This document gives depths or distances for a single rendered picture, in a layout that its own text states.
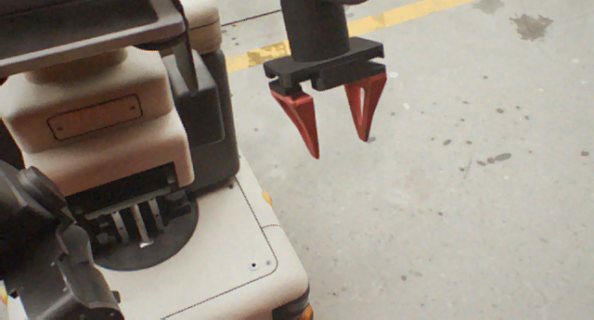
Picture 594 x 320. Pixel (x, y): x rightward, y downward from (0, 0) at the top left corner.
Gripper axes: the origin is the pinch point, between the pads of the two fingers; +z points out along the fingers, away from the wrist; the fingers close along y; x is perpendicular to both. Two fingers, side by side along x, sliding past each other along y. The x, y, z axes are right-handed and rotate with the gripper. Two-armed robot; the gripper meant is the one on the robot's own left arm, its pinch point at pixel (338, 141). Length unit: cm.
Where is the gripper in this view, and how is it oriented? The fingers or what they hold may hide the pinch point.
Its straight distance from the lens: 58.3
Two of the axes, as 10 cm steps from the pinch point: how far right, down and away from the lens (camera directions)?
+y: 9.0, -3.1, 2.9
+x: -3.8, -2.8, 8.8
